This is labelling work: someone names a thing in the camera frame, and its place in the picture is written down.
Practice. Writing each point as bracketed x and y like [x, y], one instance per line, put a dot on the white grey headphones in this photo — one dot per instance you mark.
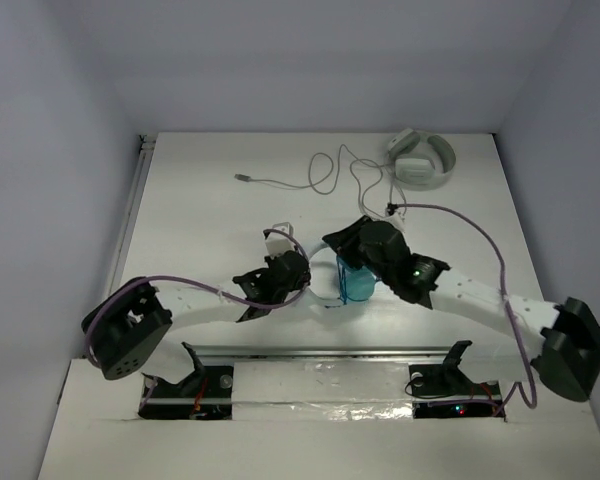
[421, 160]

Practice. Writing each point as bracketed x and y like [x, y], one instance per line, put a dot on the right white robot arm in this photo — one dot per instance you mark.
[560, 342]

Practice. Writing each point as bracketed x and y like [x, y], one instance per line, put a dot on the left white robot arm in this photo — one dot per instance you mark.
[122, 332]

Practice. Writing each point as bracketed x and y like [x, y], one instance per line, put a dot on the teal cat-ear headphones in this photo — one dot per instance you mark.
[352, 286]

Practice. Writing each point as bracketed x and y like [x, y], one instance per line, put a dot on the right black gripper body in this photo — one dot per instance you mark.
[355, 255]

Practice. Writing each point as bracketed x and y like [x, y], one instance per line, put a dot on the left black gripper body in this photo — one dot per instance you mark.
[259, 288]

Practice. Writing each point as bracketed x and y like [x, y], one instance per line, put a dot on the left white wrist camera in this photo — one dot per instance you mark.
[277, 239]

